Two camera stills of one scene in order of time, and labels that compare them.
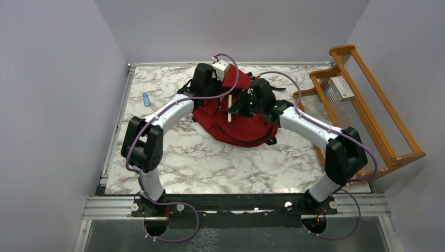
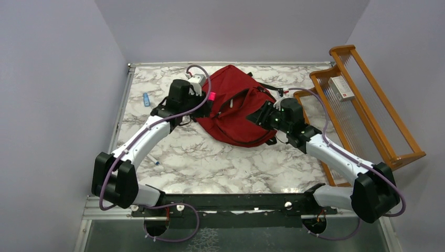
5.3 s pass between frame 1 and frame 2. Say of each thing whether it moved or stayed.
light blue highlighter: stayed
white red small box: stayed
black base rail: stayed
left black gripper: moved
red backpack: stayed
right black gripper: moved
